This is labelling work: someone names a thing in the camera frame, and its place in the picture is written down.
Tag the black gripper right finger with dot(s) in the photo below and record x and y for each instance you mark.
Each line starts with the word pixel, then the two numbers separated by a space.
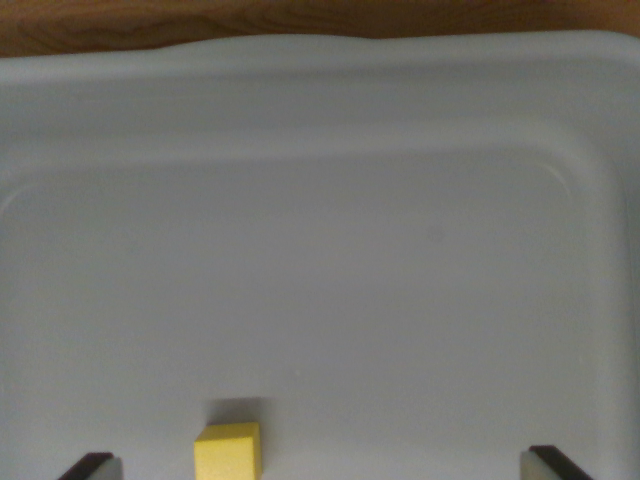
pixel 545 467

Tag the yellow cube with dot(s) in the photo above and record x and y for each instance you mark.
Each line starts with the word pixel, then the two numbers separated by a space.
pixel 227 452

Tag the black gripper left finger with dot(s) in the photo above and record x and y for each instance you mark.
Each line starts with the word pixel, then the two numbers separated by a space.
pixel 95 467

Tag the grey plastic bin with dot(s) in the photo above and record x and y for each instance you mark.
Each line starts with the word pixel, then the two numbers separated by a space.
pixel 320 250

